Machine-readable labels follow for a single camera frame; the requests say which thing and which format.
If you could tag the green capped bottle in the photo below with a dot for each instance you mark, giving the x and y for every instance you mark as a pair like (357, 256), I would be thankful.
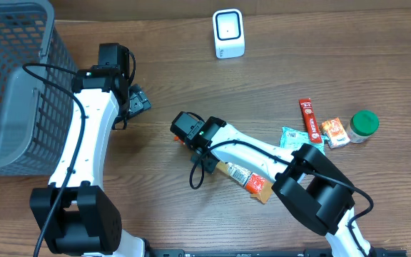
(362, 125)

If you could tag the long orange spaghetti packet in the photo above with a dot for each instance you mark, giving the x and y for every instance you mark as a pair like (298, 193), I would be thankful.
(258, 187)

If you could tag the teal snack packet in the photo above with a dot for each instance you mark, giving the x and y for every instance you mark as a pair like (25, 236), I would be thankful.
(293, 139)

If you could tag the white barcode scanner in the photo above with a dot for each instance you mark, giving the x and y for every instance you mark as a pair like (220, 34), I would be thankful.
(228, 31)

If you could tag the grey plastic mesh basket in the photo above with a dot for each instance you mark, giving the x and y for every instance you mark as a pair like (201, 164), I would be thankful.
(34, 117)

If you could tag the red coffee stick sachet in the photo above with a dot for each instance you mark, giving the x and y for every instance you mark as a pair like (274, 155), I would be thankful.
(310, 121)

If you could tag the small orange white box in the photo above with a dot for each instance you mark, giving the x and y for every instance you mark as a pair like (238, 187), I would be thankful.
(334, 130)

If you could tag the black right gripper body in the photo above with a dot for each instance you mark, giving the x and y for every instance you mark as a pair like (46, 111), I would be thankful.
(209, 161)

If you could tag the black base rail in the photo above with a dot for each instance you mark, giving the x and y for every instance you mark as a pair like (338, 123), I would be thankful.
(318, 252)

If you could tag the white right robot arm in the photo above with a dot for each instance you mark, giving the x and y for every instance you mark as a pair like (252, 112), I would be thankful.
(310, 186)

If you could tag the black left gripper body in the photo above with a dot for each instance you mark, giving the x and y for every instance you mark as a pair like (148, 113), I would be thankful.
(138, 103)

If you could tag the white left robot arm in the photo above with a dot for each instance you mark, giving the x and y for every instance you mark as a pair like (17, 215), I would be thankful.
(73, 212)

